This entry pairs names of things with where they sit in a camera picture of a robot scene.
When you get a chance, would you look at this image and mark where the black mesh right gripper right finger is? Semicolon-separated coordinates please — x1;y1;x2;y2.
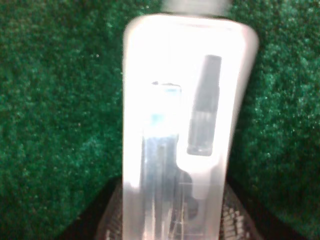
219;184;264;240

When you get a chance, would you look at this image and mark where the dark green felt mat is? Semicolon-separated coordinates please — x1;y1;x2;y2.
0;0;320;240

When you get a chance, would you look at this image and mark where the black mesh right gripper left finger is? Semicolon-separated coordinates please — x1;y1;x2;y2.
96;181;123;240

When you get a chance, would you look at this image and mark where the clear plastic compass case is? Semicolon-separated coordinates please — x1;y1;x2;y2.
122;13;259;240

